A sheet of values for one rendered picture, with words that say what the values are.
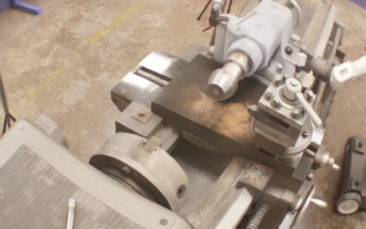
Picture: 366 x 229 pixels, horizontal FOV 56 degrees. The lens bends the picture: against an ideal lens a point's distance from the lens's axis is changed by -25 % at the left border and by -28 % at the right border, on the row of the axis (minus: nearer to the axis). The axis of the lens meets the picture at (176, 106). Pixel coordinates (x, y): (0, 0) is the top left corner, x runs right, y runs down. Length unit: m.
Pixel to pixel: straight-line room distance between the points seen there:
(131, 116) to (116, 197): 0.80
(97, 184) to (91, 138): 1.88
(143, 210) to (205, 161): 0.91
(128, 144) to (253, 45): 0.63
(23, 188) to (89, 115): 2.04
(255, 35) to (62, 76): 1.90
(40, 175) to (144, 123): 0.79
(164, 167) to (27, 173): 0.36
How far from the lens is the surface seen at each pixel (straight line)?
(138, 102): 1.58
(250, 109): 1.30
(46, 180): 0.78
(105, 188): 0.77
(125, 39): 3.39
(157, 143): 1.01
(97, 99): 2.89
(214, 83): 1.31
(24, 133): 0.88
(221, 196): 1.39
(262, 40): 1.47
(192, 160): 1.62
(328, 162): 1.49
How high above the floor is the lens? 1.96
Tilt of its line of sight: 44 degrees down
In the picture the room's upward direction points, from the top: 6 degrees clockwise
